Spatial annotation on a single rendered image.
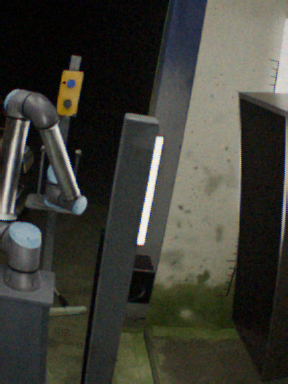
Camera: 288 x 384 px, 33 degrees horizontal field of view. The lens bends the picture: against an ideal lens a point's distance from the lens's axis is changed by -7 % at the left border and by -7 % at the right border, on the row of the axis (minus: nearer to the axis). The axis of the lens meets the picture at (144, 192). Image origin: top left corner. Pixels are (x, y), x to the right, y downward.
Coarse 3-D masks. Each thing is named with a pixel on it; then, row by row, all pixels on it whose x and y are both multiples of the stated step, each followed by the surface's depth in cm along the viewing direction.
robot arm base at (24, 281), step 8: (8, 264) 213; (8, 272) 213; (16, 272) 228; (24, 272) 211; (32, 272) 213; (8, 280) 214; (16, 280) 211; (24, 280) 211; (32, 280) 214; (40, 280) 219; (16, 288) 211; (24, 288) 211; (32, 288) 213
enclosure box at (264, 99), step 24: (240, 96) 218; (264, 96) 205; (240, 120) 223; (264, 120) 226; (240, 144) 226; (264, 144) 229; (240, 168) 229; (264, 168) 233; (240, 192) 233; (264, 192) 236; (240, 216) 238; (264, 216) 240; (240, 240) 242; (264, 240) 244; (240, 264) 246; (264, 264) 248; (240, 288) 251; (264, 288) 253; (240, 312) 255; (264, 312) 258; (240, 336) 237; (264, 336) 237; (264, 360) 198
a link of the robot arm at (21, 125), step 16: (16, 96) 206; (16, 112) 206; (16, 128) 208; (16, 144) 210; (0, 160) 212; (16, 160) 213; (0, 176) 213; (16, 176) 216; (0, 192) 214; (16, 192) 220; (0, 208) 216; (0, 224) 215
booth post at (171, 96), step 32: (192, 0) 251; (192, 32) 257; (160, 64) 270; (192, 64) 263; (160, 96) 267; (160, 128) 272; (160, 160) 278; (160, 192) 283; (160, 224) 289; (128, 320) 307
